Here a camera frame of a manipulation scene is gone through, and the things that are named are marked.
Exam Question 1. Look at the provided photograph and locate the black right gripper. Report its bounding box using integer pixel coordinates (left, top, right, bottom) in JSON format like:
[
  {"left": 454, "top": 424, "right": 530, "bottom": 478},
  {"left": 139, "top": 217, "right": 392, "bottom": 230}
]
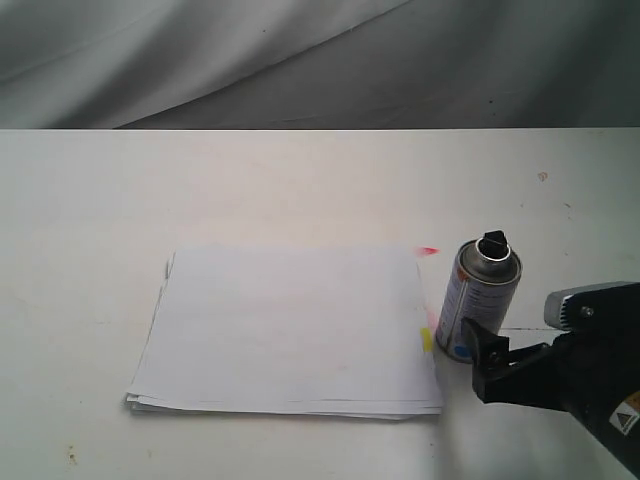
[{"left": 462, "top": 281, "right": 639, "bottom": 470}]

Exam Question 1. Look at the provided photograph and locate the silver spray paint can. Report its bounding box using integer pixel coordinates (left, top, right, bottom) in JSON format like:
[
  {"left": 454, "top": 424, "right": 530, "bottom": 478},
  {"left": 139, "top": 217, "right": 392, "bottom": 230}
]
[{"left": 435, "top": 230, "right": 522, "bottom": 363}]

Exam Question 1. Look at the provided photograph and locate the white paper stack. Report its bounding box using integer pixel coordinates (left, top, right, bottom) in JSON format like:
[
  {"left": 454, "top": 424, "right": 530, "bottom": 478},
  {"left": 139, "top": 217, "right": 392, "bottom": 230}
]
[{"left": 126, "top": 245, "right": 443, "bottom": 419}]

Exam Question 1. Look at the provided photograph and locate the grey backdrop cloth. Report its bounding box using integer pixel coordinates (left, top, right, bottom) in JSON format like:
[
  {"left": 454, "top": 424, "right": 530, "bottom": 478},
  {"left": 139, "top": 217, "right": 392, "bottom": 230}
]
[{"left": 1, "top": 1, "right": 639, "bottom": 129}]

